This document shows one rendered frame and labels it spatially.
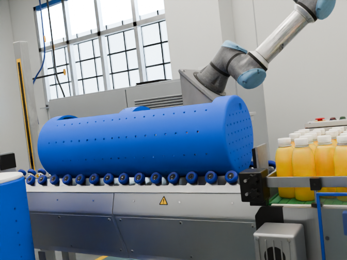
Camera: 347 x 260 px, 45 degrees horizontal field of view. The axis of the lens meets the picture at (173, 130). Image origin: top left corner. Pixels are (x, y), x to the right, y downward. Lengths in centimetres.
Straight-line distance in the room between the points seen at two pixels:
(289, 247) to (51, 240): 120
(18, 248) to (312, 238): 97
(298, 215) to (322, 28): 314
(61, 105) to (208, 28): 168
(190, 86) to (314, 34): 249
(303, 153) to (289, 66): 308
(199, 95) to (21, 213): 90
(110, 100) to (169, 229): 243
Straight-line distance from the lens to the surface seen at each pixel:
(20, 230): 159
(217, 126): 137
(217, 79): 196
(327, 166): 128
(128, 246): 173
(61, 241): 197
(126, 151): 156
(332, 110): 419
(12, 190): 155
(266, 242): 114
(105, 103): 389
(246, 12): 453
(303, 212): 123
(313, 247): 126
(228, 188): 141
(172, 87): 340
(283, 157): 130
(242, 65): 186
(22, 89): 259
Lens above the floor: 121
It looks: 3 degrees down
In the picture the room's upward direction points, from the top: 6 degrees counter-clockwise
